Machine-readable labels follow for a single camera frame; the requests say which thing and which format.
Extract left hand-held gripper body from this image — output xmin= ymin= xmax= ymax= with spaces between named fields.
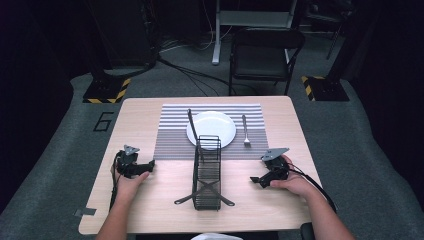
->
xmin=114 ymin=144 xmax=150 ymax=179

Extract black yellow striped stand base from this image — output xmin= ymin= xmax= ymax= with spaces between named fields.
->
xmin=301 ymin=75 xmax=351 ymax=103
xmin=82 ymin=77 xmax=132 ymax=105

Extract white round plate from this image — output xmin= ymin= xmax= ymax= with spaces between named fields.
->
xmin=185 ymin=110 xmax=238 ymax=151

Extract black cabinet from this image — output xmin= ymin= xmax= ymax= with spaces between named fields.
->
xmin=96 ymin=0 xmax=159 ymax=69

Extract black wire cutlery holder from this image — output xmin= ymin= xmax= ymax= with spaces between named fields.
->
xmin=173 ymin=134 xmax=236 ymax=212

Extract black folding chair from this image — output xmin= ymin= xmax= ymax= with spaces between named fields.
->
xmin=228 ymin=27 xmax=306 ymax=97

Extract person's white clothing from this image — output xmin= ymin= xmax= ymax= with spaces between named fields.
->
xmin=190 ymin=232 xmax=245 ymax=240

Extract silver fork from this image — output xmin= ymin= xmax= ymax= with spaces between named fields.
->
xmin=241 ymin=114 xmax=252 ymax=148

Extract right hand-held gripper black cable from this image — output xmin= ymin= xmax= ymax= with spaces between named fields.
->
xmin=288 ymin=166 xmax=338 ymax=214

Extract black knife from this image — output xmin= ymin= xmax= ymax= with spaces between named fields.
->
xmin=186 ymin=108 xmax=205 ymax=162

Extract left hand-held gripper black cable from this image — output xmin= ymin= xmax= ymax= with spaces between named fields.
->
xmin=109 ymin=151 xmax=125 ymax=212

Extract person's right hand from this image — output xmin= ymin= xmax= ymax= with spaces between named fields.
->
xmin=269 ymin=154 xmax=317 ymax=202

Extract hand-held gripper black cable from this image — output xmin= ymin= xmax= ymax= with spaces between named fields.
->
xmin=109 ymin=151 xmax=125 ymax=212
xmin=288 ymin=166 xmax=338 ymax=214

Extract white metal stand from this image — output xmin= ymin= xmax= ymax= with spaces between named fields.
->
xmin=211 ymin=0 xmax=298 ymax=66

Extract black floor cables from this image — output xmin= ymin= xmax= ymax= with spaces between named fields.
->
xmin=155 ymin=31 xmax=258 ymax=97

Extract black seat edge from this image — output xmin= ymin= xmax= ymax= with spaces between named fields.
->
xmin=299 ymin=221 xmax=316 ymax=240

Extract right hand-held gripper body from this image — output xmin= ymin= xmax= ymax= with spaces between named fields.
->
xmin=260 ymin=147 xmax=291 ymax=184

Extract dark metal stand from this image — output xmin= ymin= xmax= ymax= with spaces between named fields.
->
xmin=305 ymin=0 xmax=355 ymax=62

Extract grey striped placemat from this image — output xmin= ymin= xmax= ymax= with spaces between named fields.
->
xmin=153 ymin=103 xmax=270 ymax=161

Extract person's left hand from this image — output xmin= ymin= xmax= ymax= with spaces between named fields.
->
xmin=111 ymin=163 xmax=151 ymax=205

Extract grey tape strip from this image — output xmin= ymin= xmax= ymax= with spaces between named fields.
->
xmin=73 ymin=207 xmax=98 ymax=218

